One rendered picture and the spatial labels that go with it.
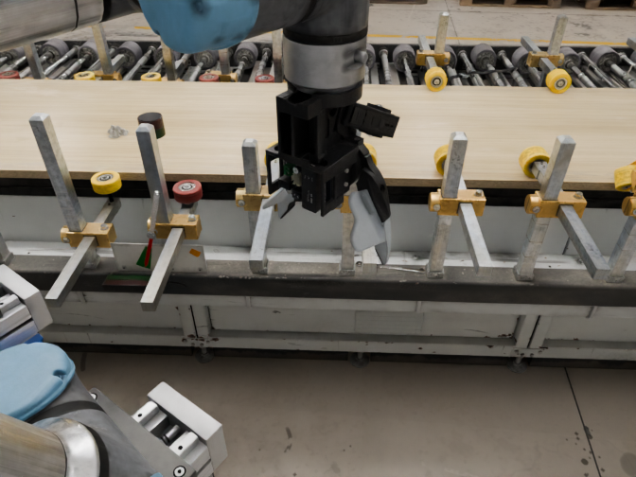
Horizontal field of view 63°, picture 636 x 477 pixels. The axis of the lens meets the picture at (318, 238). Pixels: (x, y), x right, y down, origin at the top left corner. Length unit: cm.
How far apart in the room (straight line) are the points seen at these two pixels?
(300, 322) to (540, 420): 95
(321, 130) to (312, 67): 6
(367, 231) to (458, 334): 157
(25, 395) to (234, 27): 40
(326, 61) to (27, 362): 43
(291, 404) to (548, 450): 92
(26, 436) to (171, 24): 32
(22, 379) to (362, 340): 156
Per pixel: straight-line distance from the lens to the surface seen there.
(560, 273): 165
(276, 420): 203
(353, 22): 46
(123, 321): 218
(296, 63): 47
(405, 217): 165
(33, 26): 45
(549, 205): 143
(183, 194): 150
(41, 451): 47
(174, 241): 140
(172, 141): 180
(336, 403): 206
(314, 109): 47
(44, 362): 62
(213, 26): 37
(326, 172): 48
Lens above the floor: 170
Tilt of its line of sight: 38 degrees down
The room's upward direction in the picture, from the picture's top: straight up
